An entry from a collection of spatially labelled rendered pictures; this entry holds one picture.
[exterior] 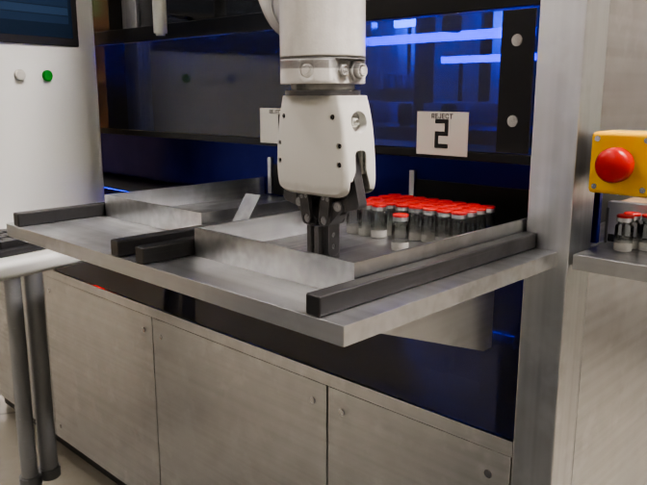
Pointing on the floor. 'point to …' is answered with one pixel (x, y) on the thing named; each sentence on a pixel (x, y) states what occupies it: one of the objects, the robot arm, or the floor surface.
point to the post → (558, 236)
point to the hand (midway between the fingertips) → (323, 242)
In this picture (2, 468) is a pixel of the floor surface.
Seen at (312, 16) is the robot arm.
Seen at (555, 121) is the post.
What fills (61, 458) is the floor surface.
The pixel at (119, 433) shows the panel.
